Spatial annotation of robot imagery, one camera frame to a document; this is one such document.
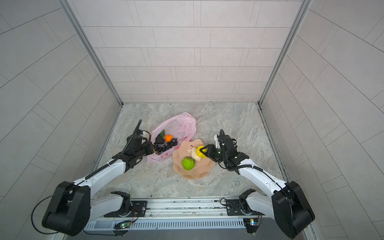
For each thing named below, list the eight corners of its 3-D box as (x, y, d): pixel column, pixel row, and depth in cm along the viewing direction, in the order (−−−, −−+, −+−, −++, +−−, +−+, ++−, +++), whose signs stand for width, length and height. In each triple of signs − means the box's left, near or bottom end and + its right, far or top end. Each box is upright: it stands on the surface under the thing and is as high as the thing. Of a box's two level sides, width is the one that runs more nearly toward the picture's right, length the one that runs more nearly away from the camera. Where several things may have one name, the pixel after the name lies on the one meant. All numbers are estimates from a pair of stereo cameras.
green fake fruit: (182, 170, 83) (181, 167, 80) (183, 159, 87) (182, 156, 84) (195, 170, 83) (194, 167, 80) (195, 160, 87) (195, 156, 84)
